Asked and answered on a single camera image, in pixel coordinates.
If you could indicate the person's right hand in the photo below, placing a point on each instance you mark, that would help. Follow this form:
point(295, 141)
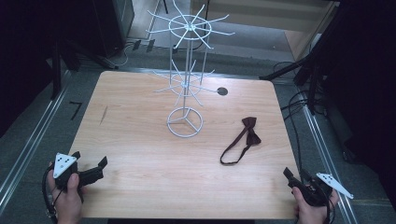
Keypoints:
point(311, 214)

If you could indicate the black round table grommet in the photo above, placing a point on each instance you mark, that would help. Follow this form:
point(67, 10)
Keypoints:
point(222, 91)

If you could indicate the dark red bow tie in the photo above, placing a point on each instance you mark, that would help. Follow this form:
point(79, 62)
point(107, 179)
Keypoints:
point(251, 137)

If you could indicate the metal floor rail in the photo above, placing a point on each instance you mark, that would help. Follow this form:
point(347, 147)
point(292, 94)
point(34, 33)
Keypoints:
point(31, 146)
point(323, 152)

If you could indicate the black stand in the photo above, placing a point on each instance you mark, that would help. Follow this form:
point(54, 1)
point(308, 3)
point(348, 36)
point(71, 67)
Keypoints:
point(312, 84)
point(56, 71)

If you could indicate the person's left hand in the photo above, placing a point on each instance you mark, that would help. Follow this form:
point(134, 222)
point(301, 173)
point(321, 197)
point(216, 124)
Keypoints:
point(70, 203)

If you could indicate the dark cabinet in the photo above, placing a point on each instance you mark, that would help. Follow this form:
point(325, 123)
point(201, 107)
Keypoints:
point(115, 25)

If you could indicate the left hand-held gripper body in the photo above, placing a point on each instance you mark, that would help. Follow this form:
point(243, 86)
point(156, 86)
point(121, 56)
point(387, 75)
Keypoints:
point(63, 166)

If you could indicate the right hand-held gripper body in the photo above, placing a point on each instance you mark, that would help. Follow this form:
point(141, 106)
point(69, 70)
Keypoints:
point(316, 194)

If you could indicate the small black floor block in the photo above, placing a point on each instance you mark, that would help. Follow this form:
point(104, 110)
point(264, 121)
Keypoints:
point(150, 45)
point(136, 44)

